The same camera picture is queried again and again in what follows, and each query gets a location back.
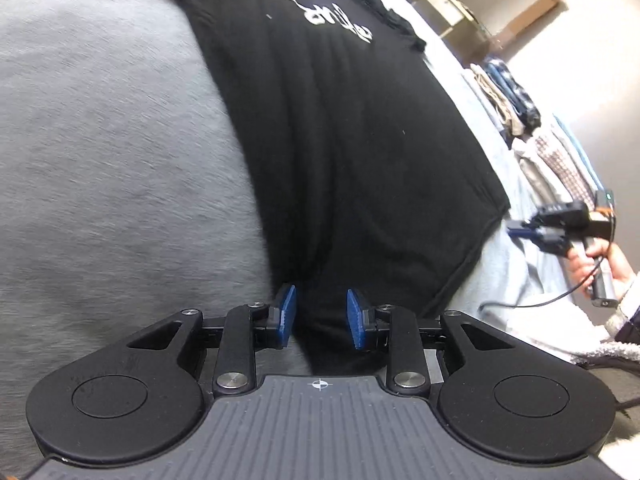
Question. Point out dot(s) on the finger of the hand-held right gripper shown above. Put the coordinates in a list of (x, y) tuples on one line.
[(537, 224), (522, 235)]

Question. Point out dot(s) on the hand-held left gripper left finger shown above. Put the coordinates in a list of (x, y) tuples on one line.
[(287, 315)]

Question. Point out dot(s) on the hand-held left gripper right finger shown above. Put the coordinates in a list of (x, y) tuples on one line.
[(357, 317)]

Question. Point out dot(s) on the black printed T-shirt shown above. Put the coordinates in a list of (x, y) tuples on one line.
[(350, 160)]

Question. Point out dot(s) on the person's right forearm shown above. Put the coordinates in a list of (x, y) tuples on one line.
[(625, 305)]

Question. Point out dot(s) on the stack of folded clothes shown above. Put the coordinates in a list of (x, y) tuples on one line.
[(540, 135)]

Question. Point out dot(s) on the person's right hand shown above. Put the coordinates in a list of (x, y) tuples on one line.
[(580, 267)]

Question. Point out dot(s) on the person's fleece jacket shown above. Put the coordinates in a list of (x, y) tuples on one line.
[(610, 355)]

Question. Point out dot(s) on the long cardboard plank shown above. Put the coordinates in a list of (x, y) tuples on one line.
[(530, 15)]

